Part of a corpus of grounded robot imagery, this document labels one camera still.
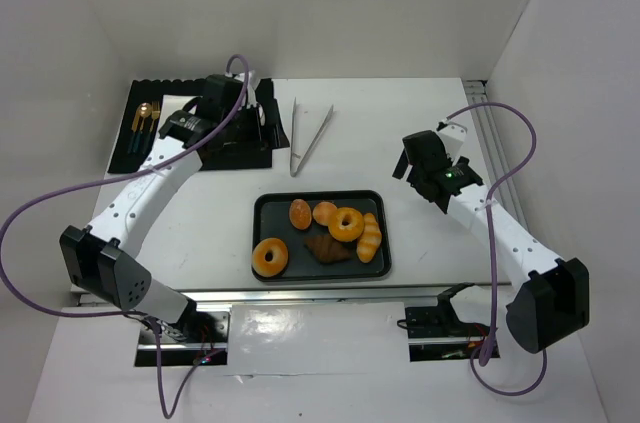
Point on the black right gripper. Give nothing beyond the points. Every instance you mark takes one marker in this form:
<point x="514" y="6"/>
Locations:
<point x="407" y="171"/>

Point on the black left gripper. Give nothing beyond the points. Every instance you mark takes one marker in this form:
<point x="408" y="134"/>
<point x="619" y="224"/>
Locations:
<point x="261" y="124"/>

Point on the plain round bun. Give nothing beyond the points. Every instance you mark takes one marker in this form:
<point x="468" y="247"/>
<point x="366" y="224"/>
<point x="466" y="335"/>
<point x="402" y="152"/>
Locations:
<point x="322" y="212"/>

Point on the metal tongs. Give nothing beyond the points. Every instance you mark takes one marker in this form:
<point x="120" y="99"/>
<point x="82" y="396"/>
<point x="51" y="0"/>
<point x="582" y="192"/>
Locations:
<point x="301" y="151"/>

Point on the sugared round bun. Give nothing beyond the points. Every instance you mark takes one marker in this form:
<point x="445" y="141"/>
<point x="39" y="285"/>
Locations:
<point x="300" y="214"/>

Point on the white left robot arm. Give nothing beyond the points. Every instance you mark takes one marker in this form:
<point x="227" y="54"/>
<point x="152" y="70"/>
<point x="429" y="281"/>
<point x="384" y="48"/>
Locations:
<point x="101" y="257"/>

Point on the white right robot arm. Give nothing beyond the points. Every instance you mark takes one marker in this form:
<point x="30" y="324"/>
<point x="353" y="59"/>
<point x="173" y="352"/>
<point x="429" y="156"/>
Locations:
<point x="551" y="294"/>

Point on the golden striped bread roll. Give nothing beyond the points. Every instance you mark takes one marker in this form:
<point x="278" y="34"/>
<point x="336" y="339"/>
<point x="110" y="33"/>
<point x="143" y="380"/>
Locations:
<point x="370" y="239"/>

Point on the white square plate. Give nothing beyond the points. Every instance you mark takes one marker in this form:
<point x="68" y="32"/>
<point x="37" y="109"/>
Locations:
<point x="172" y="105"/>

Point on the black placemat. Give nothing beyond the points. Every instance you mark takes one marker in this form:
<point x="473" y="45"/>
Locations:
<point x="218" y="155"/>

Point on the orange donut on tray centre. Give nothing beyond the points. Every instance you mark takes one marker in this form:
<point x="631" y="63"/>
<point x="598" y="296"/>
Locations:
<point x="346" y="224"/>

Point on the brown chocolate croissant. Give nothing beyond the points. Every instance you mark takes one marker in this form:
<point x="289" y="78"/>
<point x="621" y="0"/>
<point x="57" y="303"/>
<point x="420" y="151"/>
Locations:
<point x="326" y="250"/>

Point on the black rectangular tray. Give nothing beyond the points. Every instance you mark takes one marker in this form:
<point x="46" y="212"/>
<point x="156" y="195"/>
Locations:
<point x="271" y="219"/>

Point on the orange donut on tray edge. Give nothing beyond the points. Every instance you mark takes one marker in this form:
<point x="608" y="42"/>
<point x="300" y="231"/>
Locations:
<point x="270" y="257"/>

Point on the aluminium rail right side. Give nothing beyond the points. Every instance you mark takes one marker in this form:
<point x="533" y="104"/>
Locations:
<point x="492" y="149"/>

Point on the aluminium rail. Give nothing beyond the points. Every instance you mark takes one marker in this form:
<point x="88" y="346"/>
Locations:
<point x="492" y="149"/>
<point x="316" y="295"/>

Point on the aluminium rail front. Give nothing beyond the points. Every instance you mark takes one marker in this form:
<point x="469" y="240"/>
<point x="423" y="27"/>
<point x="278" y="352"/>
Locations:
<point x="316" y="295"/>

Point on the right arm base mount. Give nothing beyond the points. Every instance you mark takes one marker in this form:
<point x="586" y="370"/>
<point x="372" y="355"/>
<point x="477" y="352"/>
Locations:
<point x="435" y="332"/>

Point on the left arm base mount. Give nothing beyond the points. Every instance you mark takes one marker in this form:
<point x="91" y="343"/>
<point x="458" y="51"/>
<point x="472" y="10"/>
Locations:
<point x="206" y="344"/>

